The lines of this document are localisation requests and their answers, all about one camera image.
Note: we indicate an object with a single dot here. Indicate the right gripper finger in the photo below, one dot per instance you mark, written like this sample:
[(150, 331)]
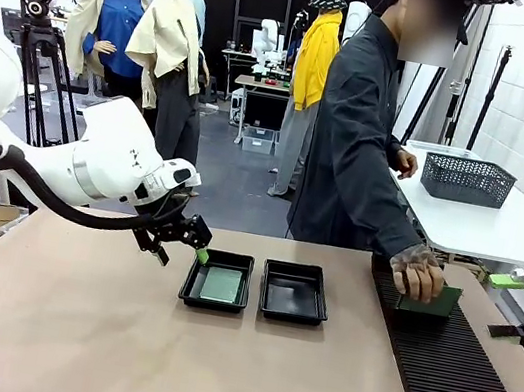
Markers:
[(506, 281), (502, 332)]

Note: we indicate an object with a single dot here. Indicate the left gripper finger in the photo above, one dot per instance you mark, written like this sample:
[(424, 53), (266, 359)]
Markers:
[(154, 247), (198, 234)]

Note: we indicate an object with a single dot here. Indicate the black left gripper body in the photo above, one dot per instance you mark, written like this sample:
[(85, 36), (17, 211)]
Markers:
[(167, 229)]

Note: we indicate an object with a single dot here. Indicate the black ESD tray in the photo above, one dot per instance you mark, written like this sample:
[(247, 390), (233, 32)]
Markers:
[(189, 290), (293, 300)]

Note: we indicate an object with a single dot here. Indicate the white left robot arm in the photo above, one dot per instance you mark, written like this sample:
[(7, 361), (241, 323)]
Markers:
[(109, 143)]

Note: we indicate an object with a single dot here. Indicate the person's left forearm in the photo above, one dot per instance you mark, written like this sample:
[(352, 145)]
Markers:
[(393, 148)]

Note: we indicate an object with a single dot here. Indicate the small white background robot arm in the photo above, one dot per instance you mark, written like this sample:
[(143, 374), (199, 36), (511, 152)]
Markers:
[(267, 39)]

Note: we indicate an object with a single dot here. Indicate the person's right forearm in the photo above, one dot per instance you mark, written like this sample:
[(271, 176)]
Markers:
[(393, 229)]

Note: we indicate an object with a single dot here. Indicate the person's right hand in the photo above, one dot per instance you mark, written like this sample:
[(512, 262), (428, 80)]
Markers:
[(418, 274)]

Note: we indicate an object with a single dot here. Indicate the person's left hand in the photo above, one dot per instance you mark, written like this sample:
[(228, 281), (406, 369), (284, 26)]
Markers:
[(405, 164)]

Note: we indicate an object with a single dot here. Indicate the white side table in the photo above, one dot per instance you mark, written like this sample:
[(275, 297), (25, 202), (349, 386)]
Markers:
[(489, 231)]

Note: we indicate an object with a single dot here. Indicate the black slotted board rack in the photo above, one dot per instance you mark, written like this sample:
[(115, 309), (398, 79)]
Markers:
[(446, 360)]

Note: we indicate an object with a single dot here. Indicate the grey plastic mesh basket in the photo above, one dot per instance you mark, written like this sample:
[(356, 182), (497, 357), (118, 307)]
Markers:
[(467, 181)]

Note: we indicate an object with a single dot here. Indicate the clear plastic storage bin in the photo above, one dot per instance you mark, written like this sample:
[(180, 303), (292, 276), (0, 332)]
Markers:
[(259, 140)]

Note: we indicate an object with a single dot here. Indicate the clear plastic box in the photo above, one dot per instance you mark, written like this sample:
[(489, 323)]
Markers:
[(443, 149)]

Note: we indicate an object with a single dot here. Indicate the background work table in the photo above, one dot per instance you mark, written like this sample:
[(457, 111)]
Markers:
[(261, 83)]

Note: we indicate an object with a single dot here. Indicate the black tripod stand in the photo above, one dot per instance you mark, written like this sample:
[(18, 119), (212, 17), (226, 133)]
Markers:
[(454, 113)]

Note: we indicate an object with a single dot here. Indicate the person in dark shirt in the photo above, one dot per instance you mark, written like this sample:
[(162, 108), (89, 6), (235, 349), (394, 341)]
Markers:
[(352, 146)]

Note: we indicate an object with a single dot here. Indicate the mannequin in cream jacket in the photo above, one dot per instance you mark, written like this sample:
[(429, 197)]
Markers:
[(171, 48)]

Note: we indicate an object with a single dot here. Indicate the thin black light stand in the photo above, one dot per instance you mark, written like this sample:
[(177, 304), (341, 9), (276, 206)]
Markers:
[(492, 94)]

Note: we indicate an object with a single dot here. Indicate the mannequin with black hat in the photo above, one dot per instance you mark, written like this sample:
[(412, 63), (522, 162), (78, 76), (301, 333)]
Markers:
[(116, 28)]

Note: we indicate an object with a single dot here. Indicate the mannequin in yellow hoodie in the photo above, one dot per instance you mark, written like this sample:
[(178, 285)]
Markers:
[(316, 63)]

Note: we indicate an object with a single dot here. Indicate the white oval device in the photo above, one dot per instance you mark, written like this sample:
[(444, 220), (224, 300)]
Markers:
[(355, 24)]

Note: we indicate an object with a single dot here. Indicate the black camera tripod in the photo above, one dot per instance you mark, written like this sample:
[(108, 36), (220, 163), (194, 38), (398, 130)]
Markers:
[(43, 81)]

